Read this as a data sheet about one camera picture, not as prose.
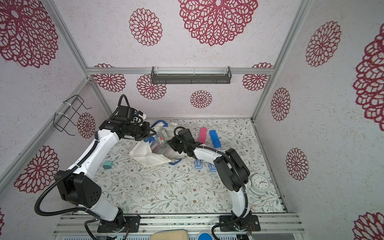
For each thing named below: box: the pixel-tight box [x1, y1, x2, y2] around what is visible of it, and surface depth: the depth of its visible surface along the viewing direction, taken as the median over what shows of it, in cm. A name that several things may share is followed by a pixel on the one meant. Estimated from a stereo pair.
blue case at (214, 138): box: [209, 130, 222, 148], surface depth 111 cm
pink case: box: [198, 127, 208, 144], surface depth 115 cm
